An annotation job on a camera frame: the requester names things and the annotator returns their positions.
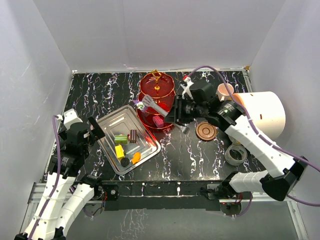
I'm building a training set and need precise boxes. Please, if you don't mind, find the brown saucer front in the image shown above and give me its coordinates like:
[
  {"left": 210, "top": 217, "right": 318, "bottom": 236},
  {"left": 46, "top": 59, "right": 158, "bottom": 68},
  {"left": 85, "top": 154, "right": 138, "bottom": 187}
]
[{"left": 195, "top": 121, "right": 218, "bottom": 141}]

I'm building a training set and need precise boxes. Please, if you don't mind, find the black round cookie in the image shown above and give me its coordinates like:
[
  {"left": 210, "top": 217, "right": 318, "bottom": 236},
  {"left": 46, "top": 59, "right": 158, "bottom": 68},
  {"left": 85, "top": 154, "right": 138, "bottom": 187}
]
[{"left": 120, "top": 157, "right": 130, "bottom": 168}]

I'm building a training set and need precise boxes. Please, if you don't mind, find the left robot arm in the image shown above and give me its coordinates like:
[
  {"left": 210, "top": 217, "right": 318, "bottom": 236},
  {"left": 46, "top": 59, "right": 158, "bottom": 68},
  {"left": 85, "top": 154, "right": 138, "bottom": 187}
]
[{"left": 15, "top": 108, "right": 105, "bottom": 240}]

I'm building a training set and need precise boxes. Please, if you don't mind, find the orange fish cookie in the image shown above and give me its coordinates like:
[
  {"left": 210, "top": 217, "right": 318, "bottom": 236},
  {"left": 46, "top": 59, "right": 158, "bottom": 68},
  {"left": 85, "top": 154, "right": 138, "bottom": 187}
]
[{"left": 131, "top": 152, "right": 141, "bottom": 165}]

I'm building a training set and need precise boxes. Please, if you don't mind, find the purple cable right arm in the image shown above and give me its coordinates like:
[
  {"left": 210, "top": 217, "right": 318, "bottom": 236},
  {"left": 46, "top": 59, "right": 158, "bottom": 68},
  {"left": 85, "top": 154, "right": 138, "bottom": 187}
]
[{"left": 186, "top": 65, "right": 320, "bottom": 218}]

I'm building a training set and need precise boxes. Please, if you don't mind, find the green layered cake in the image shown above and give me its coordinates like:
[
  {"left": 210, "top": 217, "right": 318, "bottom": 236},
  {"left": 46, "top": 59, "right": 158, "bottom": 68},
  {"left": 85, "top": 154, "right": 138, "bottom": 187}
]
[{"left": 114, "top": 134, "right": 129, "bottom": 145}]

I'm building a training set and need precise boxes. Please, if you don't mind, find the large white cylinder container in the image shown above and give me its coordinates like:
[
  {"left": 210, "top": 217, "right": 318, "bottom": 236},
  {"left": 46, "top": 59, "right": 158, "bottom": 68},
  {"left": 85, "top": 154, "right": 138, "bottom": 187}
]
[{"left": 232, "top": 91, "right": 286, "bottom": 141}]

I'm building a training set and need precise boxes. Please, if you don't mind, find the yellow cake slice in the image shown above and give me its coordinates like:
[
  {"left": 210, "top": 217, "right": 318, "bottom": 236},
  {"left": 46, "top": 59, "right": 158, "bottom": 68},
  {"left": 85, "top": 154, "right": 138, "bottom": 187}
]
[{"left": 114, "top": 145, "right": 125, "bottom": 160}]

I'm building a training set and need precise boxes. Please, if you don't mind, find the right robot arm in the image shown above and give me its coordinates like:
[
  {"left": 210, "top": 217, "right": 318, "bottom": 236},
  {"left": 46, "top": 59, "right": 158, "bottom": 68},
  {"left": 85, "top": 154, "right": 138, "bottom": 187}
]
[{"left": 164, "top": 76, "right": 307, "bottom": 201}]

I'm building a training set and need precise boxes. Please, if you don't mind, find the pink and white teacup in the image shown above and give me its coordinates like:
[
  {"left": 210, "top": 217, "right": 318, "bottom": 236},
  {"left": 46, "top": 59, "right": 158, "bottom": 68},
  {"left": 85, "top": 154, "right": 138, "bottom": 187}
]
[{"left": 216, "top": 83, "right": 234, "bottom": 102}]

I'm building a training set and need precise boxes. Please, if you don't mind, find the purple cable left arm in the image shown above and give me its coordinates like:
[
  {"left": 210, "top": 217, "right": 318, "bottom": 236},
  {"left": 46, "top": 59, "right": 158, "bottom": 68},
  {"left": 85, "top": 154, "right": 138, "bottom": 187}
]
[{"left": 24, "top": 115, "right": 103, "bottom": 240}]

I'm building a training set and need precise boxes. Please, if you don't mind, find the pink cake slice front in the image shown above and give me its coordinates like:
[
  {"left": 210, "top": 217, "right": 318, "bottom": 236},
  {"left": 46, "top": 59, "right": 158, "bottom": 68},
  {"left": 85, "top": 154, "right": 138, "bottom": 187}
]
[{"left": 152, "top": 115, "right": 164, "bottom": 128}]

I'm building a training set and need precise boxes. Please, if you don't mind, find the red three-tier dessert stand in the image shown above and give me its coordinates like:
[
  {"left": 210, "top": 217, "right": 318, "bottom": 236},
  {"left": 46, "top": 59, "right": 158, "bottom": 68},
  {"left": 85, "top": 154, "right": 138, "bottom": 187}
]
[{"left": 136, "top": 70, "right": 176, "bottom": 130}]

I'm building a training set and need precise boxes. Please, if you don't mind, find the brown chocolate cake slice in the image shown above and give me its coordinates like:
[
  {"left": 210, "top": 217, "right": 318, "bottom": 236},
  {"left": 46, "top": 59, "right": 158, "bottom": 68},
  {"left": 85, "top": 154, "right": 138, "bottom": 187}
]
[{"left": 129, "top": 129, "right": 137, "bottom": 143}]

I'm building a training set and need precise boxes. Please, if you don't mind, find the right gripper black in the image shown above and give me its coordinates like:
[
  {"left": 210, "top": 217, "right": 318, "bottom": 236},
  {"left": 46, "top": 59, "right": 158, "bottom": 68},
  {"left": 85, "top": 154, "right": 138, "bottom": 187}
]
[{"left": 164, "top": 95, "right": 208, "bottom": 124}]

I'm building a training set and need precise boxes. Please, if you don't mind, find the magenta cake slice back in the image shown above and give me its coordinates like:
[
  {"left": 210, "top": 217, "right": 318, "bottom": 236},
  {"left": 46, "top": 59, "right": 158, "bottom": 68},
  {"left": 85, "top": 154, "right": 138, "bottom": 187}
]
[{"left": 133, "top": 100, "right": 148, "bottom": 113}]

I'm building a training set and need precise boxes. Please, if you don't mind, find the grey tape roll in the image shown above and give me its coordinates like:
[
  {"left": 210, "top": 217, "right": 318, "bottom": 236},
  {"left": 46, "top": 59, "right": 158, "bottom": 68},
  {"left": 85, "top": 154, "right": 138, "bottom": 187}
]
[{"left": 224, "top": 144, "right": 248, "bottom": 166}]

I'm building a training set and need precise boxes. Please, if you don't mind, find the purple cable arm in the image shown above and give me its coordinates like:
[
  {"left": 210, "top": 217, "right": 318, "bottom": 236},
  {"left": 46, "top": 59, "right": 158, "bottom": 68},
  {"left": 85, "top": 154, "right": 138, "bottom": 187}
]
[
  {"left": 186, "top": 65, "right": 320, "bottom": 218},
  {"left": 24, "top": 115, "right": 103, "bottom": 240}
]

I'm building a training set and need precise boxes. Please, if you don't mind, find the stainless steel tray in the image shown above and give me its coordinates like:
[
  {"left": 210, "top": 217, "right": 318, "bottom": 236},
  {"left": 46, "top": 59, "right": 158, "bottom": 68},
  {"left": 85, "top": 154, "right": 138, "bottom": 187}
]
[{"left": 97, "top": 105, "right": 161, "bottom": 175}]

